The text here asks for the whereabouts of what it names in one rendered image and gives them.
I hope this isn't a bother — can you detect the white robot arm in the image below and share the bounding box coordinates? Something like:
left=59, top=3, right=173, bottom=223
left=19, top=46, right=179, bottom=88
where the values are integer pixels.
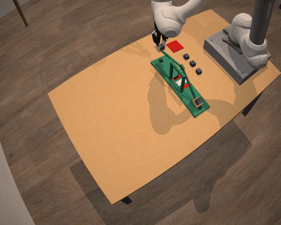
left=151, top=0, right=275, bottom=70

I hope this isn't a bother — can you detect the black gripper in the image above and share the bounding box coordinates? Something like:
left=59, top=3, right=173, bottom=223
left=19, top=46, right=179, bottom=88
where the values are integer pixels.
left=151, top=22, right=168, bottom=51

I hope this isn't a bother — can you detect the red flat square plate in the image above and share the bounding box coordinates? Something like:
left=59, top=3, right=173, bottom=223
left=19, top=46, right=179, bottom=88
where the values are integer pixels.
left=166, top=40, right=184, bottom=53

